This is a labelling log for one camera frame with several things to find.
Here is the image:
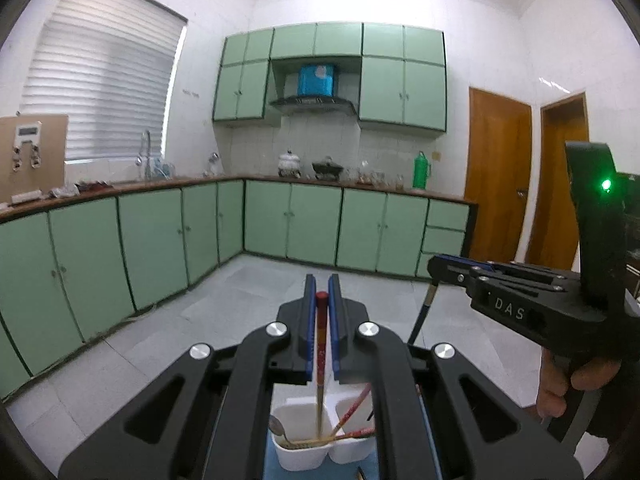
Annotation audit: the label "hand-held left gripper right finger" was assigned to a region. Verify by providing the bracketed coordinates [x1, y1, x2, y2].
[327, 274, 585, 480]

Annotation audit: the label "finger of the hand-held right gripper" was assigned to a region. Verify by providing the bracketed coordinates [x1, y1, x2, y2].
[433, 255, 581, 286]
[426, 258, 497, 291]

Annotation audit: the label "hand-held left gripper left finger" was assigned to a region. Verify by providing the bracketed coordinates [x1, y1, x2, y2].
[59, 274, 318, 480]

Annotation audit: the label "red-tipped tan chopstick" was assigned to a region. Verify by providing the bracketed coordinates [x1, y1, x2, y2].
[315, 292, 329, 436]

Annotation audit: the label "bundle of chopsticks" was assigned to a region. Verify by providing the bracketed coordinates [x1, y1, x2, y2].
[280, 382, 378, 480]

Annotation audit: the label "white two-compartment utensil holder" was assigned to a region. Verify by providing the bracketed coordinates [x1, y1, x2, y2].
[270, 395, 378, 472]

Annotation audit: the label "person's right hand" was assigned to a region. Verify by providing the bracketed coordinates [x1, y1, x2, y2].
[536, 347, 622, 419]

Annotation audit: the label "green cabinet drawer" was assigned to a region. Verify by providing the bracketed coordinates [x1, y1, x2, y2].
[426, 199, 471, 231]
[422, 227, 466, 257]
[417, 251, 463, 279]

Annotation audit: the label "narrow brown wooden door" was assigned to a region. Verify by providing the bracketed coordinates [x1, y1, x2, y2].
[527, 92, 590, 271]

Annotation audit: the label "wide brown wooden door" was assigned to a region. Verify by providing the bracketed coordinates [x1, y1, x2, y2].
[464, 86, 532, 266]

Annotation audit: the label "green thermos flask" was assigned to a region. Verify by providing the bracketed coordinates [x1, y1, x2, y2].
[412, 151, 432, 192]

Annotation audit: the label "black glass cabinet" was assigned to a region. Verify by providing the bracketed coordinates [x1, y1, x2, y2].
[621, 172, 640, 306]

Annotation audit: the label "blue table mat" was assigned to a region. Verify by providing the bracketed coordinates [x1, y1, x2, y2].
[262, 440, 382, 480]

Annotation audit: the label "black wok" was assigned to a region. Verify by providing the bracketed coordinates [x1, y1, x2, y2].
[311, 156, 345, 181]

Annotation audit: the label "white cooking pot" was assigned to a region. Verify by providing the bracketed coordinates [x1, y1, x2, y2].
[278, 149, 302, 179]

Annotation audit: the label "dark brown kitchen countertop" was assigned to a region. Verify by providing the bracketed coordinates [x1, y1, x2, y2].
[0, 175, 478, 223]

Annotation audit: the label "green lower kitchen cabinets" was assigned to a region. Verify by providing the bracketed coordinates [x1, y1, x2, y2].
[0, 177, 478, 401]

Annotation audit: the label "black range hood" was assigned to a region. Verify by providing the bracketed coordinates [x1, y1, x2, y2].
[270, 95, 358, 116]

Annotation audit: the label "blue-wrapped hood chimney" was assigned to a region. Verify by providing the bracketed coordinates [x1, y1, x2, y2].
[297, 63, 335, 97]

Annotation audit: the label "chrome sink faucet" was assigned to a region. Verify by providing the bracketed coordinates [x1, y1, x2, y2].
[136, 130, 152, 181]

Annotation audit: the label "crumpled cloth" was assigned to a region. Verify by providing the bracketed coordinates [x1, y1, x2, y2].
[50, 180, 116, 196]

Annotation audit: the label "cardboard board with device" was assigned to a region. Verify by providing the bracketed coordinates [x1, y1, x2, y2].
[0, 114, 69, 203]

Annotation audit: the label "white window blind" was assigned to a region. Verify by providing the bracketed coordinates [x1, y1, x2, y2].
[17, 0, 188, 161]

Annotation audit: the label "white device with clips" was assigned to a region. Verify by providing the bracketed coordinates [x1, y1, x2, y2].
[11, 122, 42, 171]

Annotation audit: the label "green upper wall cabinets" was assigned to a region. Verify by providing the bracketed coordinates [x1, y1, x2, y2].
[212, 22, 447, 133]

